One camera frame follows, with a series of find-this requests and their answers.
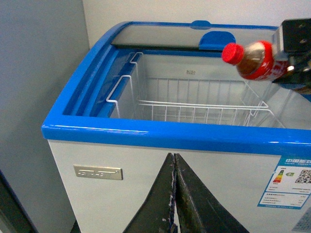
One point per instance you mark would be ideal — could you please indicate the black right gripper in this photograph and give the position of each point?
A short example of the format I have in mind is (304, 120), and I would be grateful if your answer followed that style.
(292, 44)

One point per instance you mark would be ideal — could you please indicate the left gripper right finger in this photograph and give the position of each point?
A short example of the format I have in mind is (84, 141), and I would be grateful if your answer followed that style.
(197, 208)

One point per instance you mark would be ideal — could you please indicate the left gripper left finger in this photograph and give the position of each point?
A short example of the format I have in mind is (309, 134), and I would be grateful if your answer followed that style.
(156, 214)

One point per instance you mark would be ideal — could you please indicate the cola bottle red cap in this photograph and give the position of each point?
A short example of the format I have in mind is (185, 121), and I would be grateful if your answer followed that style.
(255, 61)

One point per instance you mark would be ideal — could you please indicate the silver brand nameplate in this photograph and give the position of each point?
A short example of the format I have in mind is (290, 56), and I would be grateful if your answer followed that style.
(98, 172)

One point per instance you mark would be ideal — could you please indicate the blue-bordered energy label sticker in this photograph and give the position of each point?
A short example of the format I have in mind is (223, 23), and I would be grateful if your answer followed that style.
(290, 184)

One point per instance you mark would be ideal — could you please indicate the glass sliding freezer lid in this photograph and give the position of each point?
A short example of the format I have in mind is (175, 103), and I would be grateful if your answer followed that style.
(198, 35)

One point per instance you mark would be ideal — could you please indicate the white chest freezer blue rim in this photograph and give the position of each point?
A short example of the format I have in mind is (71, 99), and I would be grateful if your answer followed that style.
(234, 162)

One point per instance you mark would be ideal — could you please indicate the white wire freezer basket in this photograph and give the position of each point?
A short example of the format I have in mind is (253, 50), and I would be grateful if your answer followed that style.
(189, 90)

